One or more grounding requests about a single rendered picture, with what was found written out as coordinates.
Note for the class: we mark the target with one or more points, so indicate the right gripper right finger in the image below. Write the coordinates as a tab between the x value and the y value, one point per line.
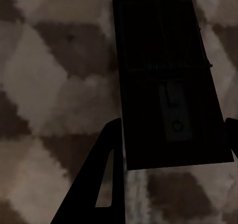
231	127

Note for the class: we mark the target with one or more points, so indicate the mousetrap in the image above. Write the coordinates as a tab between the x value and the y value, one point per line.
170	109

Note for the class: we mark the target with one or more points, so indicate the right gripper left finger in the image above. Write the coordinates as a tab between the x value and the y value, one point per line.
78	207

